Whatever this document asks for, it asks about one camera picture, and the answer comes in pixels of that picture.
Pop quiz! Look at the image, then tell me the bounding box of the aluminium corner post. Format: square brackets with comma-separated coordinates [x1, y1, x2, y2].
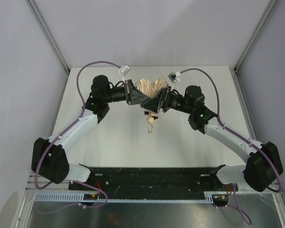
[25, 0, 70, 75]
[234, 0, 282, 72]

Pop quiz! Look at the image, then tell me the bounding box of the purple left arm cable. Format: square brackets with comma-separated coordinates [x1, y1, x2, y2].
[34, 61, 109, 213]

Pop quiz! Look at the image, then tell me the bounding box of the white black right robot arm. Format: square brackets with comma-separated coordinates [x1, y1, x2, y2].
[139, 85, 283, 192]

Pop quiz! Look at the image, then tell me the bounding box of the beige folding umbrella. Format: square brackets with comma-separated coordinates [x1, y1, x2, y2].
[135, 78, 169, 133]

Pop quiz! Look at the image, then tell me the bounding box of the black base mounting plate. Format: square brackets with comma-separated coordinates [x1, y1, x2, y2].
[68, 167, 234, 199]

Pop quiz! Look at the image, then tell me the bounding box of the left aluminium corner post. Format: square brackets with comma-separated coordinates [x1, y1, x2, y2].
[25, 0, 70, 75]

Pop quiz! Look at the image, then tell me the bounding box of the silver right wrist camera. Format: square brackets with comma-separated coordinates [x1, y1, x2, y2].
[168, 72, 181, 90]

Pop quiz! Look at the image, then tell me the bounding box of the grey slotted cable duct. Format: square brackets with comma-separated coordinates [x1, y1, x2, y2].
[34, 191, 230, 204]

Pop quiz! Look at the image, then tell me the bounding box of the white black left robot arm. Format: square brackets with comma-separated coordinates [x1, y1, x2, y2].
[31, 75, 150, 184]

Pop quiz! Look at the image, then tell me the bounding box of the right aluminium corner post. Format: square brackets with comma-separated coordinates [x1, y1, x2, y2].
[234, 0, 282, 72]

